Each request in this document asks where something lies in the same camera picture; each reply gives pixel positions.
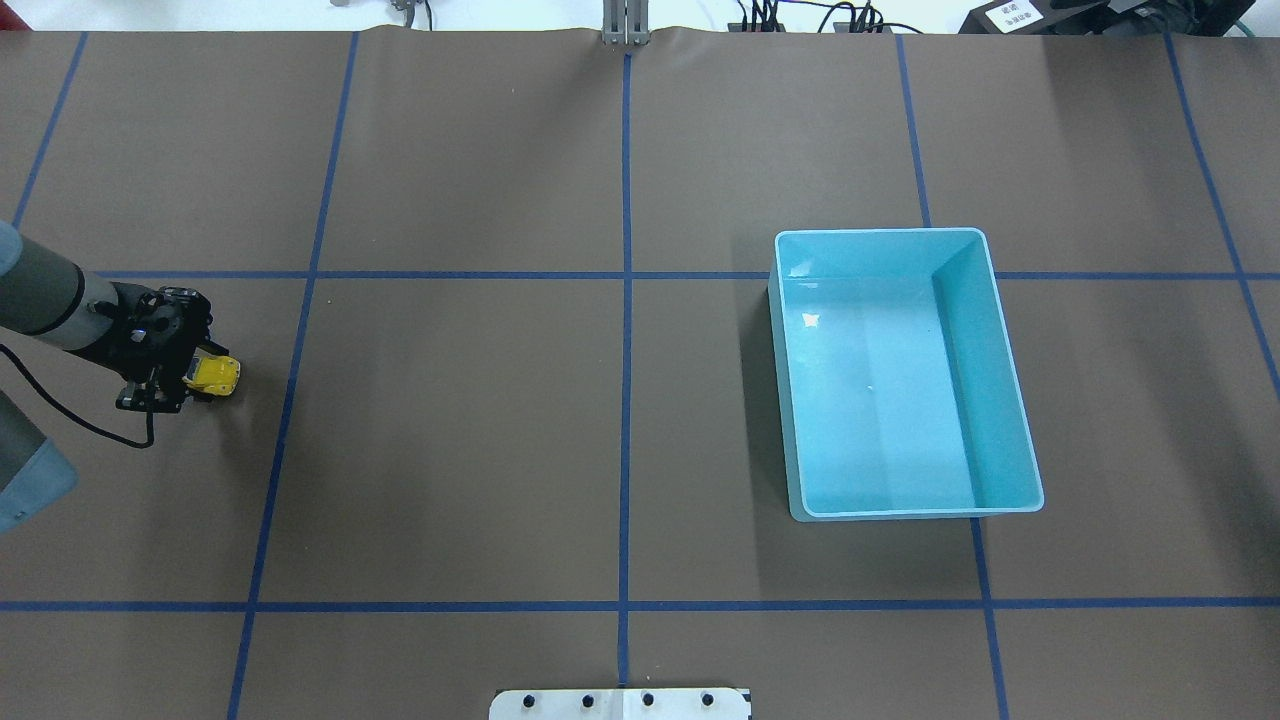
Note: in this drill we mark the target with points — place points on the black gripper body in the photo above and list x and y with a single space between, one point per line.
137 338

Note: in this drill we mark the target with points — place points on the yellow beetle toy car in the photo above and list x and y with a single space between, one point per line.
210 377

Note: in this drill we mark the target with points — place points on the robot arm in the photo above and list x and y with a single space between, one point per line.
54 301

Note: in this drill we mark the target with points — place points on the light blue plastic bin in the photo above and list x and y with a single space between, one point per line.
899 393

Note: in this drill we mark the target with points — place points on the black device with label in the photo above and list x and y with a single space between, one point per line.
1004 18

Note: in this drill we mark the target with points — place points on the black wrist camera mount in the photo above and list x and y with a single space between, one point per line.
152 397

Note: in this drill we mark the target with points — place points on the grey aluminium frame post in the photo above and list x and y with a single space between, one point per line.
626 22

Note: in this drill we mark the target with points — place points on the white metal base plate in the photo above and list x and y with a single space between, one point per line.
623 703

